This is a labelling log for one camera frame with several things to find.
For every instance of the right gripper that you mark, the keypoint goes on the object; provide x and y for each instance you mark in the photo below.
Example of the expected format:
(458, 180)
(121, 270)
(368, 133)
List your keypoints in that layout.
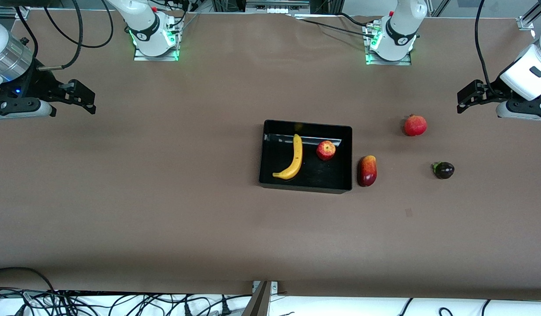
(38, 83)

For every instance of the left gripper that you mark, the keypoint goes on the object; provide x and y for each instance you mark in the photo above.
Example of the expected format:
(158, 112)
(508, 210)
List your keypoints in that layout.
(491, 91)

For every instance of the red apple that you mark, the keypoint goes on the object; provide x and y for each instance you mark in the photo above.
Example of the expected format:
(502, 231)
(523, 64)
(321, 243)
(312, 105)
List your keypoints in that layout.
(326, 150)

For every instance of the black plastic box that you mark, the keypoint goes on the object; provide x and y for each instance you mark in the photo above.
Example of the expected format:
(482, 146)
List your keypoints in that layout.
(323, 175)

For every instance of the yellow banana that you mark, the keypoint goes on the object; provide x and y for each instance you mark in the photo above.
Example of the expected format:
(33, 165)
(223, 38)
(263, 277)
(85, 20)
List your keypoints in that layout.
(296, 160)

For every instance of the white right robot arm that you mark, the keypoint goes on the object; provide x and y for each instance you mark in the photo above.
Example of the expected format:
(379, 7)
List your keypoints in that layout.
(149, 30)

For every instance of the red pomegranate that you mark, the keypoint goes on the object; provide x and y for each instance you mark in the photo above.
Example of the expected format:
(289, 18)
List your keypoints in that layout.
(415, 126)

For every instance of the dark purple eggplant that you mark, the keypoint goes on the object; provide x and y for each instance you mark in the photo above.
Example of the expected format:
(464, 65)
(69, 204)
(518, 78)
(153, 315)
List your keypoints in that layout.
(445, 170)

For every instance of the red yellow mango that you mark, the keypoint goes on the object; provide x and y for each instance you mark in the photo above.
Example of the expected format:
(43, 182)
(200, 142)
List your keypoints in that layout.
(367, 171)

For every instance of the white power strip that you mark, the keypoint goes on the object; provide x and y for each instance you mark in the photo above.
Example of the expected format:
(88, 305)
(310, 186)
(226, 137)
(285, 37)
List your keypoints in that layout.
(277, 8)

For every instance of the black power plug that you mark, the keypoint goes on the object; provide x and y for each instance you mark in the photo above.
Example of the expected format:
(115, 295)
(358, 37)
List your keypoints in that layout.
(188, 310)
(226, 309)

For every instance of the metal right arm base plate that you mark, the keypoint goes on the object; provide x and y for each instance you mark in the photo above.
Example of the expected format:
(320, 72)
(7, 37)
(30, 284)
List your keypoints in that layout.
(141, 57)

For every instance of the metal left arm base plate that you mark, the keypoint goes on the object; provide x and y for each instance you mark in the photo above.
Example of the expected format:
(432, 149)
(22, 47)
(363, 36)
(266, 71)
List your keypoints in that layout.
(406, 62)

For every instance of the aluminium corner bracket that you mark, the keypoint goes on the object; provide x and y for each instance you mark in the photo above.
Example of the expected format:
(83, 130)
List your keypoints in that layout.
(525, 23)

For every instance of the aluminium rail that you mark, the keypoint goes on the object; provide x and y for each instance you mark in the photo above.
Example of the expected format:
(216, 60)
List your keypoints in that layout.
(2, 14)

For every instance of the small metal table bracket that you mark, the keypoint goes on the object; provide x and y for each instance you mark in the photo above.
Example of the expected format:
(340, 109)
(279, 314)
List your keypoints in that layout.
(274, 287)

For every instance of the dark slanted post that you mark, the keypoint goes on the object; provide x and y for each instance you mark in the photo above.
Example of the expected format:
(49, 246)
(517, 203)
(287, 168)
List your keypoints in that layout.
(258, 305)

